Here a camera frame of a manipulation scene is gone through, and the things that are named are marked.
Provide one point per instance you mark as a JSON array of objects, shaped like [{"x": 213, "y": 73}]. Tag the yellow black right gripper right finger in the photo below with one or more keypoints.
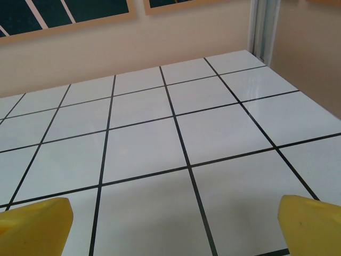
[{"x": 311, "y": 226}]

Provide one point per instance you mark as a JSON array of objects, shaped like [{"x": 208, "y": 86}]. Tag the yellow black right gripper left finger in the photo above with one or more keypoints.
[{"x": 34, "y": 226}]

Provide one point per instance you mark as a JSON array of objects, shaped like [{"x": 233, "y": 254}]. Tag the aluminium corner post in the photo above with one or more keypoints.
[{"x": 262, "y": 26}]

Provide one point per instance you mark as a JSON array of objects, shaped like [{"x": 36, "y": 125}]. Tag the pink flower wall panel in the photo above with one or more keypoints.
[{"x": 93, "y": 10}]

